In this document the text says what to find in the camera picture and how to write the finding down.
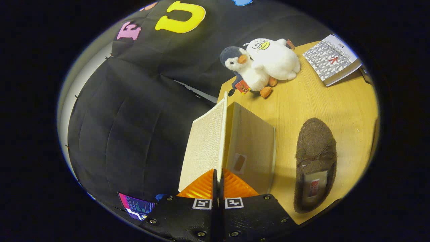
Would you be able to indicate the grey patterned white book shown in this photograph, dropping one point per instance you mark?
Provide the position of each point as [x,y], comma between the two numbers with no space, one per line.
[327,57]

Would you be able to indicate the beige fabric storage box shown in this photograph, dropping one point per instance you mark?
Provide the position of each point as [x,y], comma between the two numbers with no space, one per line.
[250,141]

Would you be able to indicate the blue cloth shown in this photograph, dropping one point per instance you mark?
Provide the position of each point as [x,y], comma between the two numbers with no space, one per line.
[160,196]

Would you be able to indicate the colourful computer screen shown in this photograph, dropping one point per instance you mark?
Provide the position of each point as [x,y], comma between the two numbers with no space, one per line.
[136,205]

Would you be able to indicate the dark covered book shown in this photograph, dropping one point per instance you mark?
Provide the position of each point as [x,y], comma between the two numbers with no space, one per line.
[367,75]

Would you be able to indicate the grey white penguin plush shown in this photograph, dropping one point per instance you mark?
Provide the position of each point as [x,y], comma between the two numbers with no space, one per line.
[250,75]

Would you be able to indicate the white duck plush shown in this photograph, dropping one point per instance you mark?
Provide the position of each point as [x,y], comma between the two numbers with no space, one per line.
[275,60]

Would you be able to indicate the brown fuzzy shoe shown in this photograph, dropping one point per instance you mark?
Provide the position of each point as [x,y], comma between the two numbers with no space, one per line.
[315,137]

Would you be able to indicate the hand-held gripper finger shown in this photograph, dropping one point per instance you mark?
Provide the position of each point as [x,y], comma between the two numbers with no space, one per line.
[221,201]
[215,201]

